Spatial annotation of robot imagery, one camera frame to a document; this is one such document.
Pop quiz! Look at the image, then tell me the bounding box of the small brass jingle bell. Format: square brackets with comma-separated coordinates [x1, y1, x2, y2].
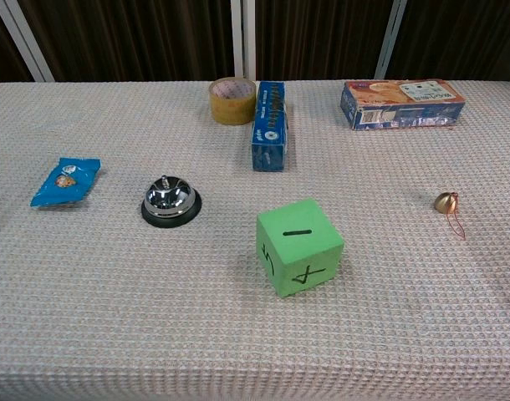
[433, 190, 467, 241]

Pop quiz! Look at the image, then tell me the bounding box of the chrome desk call bell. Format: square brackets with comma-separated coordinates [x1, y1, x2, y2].
[140, 175, 203, 229]

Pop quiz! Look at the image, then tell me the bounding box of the beige waffle tablecloth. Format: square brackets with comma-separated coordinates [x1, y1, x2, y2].
[0, 79, 510, 401]

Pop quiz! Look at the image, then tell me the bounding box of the green foam cube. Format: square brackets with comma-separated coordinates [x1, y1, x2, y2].
[256, 198, 345, 299]

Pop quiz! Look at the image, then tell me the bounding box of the long blue box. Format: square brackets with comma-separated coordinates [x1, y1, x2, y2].
[250, 80, 290, 172]

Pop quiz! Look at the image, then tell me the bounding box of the brown packing tape roll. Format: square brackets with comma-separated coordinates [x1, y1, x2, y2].
[208, 77, 258, 126]

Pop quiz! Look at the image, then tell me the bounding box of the orange biscuit box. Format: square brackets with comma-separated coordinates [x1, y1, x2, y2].
[340, 78, 467, 132]

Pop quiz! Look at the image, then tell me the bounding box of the blue snack packet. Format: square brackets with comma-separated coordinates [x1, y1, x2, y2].
[29, 157, 102, 207]

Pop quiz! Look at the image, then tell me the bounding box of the white room divider frame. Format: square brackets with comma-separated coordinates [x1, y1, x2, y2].
[374, 0, 408, 80]
[0, 0, 55, 83]
[231, 0, 257, 81]

